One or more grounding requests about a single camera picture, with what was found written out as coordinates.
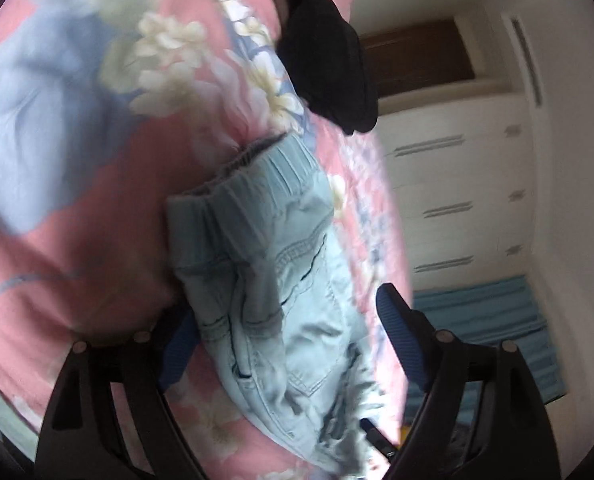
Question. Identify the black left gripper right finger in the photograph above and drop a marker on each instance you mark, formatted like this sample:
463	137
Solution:
411	335

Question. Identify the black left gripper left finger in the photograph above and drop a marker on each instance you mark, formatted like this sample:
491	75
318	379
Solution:
179	350

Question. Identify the light blue strawberry pants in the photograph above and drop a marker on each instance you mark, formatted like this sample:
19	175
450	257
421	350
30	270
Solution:
257	254

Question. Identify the white wardrobe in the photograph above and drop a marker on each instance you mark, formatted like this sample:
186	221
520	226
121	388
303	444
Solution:
463	176

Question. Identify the pink floral bed quilt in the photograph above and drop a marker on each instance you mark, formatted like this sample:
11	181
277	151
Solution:
108	108

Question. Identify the dark brown door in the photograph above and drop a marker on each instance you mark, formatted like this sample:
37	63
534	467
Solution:
416	57

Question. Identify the black folded garment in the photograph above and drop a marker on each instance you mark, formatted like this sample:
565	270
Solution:
326	62

